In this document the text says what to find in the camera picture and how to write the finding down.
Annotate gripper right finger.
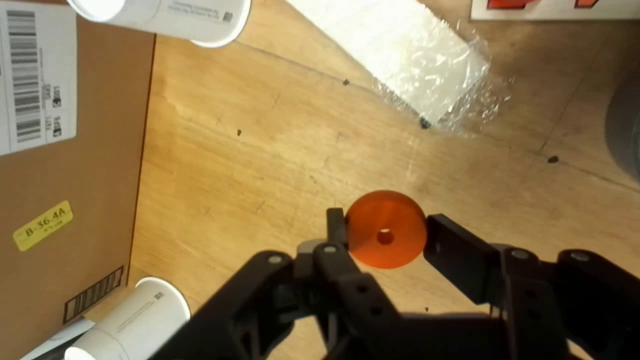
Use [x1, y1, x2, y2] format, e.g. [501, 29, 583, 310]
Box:
[423, 213, 640, 360]

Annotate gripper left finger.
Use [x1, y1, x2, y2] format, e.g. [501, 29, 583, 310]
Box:
[148, 207, 401, 360]

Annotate orange disc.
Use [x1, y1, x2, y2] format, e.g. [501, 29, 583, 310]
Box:
[344, 190, 429, 270]

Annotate white paper cup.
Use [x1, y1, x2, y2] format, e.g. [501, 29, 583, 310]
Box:
[66, 0, 252, 49]
[64, 277, 192, 360]

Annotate grey round object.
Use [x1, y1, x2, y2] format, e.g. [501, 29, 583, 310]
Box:
[604, 75, 640, 182]

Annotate clear plastic bag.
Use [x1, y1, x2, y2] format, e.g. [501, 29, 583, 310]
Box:
[286, 0, 513, 132]

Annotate cardboard box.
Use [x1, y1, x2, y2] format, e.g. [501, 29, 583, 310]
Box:
[0, 0, 157, 360]

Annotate white paper with red print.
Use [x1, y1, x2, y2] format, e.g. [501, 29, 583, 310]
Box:
[470, 0, 640, 22]

